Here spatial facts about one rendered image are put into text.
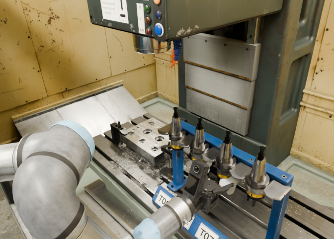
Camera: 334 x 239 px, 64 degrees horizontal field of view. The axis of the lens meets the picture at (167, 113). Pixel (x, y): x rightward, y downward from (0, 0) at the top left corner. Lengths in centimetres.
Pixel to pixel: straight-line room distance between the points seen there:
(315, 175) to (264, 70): 81
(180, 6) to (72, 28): 138
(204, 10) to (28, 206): 68
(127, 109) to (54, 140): 163
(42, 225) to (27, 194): 6
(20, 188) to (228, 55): 116
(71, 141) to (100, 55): 166
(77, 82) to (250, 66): 132
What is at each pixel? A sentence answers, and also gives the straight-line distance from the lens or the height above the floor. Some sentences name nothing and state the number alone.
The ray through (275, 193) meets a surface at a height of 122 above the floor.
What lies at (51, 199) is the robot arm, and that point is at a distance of 53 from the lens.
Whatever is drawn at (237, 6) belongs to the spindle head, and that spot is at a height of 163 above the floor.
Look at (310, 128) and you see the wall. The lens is 184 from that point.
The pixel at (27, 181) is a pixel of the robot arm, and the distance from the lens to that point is 54.
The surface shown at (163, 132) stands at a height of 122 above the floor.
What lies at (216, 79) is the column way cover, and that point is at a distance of 154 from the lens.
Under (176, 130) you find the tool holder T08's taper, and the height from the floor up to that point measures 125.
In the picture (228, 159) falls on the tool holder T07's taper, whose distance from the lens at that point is 84.
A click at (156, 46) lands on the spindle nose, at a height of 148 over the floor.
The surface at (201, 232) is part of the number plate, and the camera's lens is 104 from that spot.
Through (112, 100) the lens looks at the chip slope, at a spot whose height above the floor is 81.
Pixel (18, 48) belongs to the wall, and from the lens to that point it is 198.
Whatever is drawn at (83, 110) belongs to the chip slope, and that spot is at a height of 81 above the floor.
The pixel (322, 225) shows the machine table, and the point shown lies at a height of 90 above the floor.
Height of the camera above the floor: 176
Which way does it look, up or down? 29 degrees down
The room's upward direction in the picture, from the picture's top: 3 degrees counter-clockwise
